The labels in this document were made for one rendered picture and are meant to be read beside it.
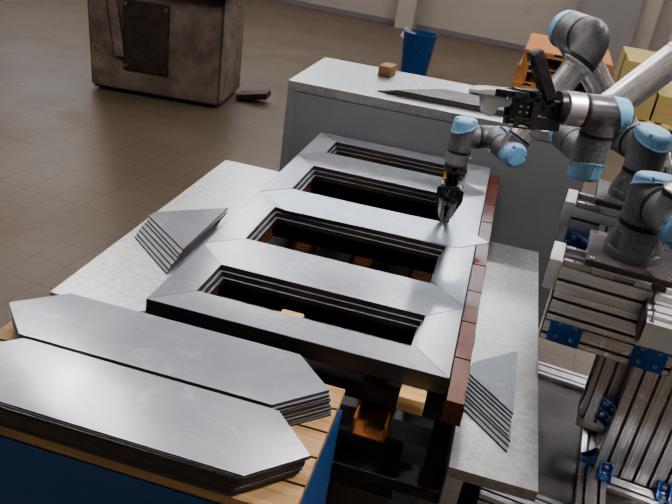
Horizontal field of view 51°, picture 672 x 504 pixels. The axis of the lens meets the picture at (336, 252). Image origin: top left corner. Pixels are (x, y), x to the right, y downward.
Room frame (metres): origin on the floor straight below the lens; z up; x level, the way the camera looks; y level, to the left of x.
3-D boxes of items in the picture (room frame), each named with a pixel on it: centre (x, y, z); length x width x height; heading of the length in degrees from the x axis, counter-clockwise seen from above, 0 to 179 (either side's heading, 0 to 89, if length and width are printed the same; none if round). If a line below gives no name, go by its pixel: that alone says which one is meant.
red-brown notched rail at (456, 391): (2.07, -0.46, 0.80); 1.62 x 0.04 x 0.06; 169
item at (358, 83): (3.21, -0.38, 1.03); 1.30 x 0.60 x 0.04; 79
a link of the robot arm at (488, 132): (2.19, -0.44, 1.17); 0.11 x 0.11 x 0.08; 17
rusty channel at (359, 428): (2.10, -0.29, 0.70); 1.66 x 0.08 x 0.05; 169
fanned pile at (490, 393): (1.51, -0.45, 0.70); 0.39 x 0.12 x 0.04; 169
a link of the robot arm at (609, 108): (1.58, -0.54, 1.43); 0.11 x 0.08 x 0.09; 98
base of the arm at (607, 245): (1.75, -0.78, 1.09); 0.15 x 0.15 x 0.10
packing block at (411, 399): (1.30, -0.22, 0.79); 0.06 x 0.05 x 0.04; 79
